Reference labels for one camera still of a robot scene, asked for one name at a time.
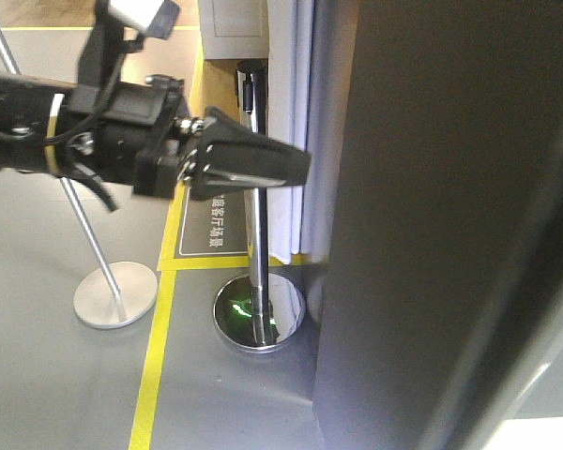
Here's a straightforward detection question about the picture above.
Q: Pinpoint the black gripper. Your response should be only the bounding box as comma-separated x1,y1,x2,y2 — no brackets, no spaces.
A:
46,75,311,201

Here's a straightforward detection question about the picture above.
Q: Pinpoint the white fridge door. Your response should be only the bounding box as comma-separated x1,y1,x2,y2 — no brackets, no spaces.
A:
313,1,563,449

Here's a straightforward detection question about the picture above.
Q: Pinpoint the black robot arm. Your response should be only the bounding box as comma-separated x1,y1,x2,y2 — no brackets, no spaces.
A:
0,72,311,201

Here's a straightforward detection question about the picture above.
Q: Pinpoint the dark floor sign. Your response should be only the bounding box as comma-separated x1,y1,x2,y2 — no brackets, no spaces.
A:
176,190,247,258

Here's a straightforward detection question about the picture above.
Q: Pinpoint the white curtain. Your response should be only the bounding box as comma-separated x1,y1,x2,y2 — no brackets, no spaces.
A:
267,1,336,264

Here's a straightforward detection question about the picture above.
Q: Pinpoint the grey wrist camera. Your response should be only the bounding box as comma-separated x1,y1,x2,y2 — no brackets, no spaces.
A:
107,0,181,40

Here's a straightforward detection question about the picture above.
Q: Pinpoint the chrome stanchion post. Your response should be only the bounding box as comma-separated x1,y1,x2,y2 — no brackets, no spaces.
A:
213,59,306,354

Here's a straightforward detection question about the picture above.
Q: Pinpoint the brushed metal stanchion post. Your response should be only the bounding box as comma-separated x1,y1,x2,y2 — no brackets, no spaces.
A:
0,12,157,329

